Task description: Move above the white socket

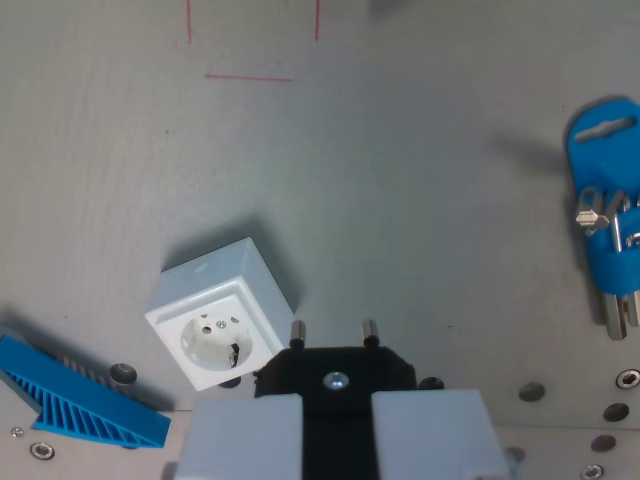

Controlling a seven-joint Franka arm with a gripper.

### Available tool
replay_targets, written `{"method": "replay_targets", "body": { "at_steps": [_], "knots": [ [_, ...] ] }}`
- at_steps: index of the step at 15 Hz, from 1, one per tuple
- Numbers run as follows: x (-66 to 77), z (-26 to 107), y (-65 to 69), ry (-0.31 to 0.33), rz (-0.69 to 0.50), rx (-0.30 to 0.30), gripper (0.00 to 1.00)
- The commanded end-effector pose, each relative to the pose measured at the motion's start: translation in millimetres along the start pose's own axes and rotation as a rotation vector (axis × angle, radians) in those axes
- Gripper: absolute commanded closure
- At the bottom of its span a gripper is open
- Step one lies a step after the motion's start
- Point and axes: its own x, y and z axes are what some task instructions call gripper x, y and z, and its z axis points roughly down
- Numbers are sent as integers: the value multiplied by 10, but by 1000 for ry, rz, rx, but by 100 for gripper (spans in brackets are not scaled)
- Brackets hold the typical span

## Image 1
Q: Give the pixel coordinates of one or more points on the white wall socket box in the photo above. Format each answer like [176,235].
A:
[220,320]

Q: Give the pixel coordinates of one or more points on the silver socket head screw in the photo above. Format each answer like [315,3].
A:
[592,471]
[42,450]
[627,378]

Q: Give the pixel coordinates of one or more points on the large silver hex key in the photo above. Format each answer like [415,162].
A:
[616,315]

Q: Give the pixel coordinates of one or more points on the blue hex key holder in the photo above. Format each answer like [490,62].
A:
[605,155]

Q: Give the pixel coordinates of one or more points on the blue ribbed plastic wedge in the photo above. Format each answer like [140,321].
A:
[85,405]

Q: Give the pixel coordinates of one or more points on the short silver hex key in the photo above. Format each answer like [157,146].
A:
[590,219]

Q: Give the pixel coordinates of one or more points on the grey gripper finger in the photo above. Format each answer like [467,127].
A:
[240,440]
[430,435]

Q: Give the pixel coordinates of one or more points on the thin silver hex key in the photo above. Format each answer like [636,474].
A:
[634,310]

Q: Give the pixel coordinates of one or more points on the small silver cross screw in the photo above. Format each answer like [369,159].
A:
[17,432]

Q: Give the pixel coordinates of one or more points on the dark round bolt head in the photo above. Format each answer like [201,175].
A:
[123,373]

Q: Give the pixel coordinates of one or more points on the black two-pin power plug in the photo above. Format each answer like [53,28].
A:
[336,415]

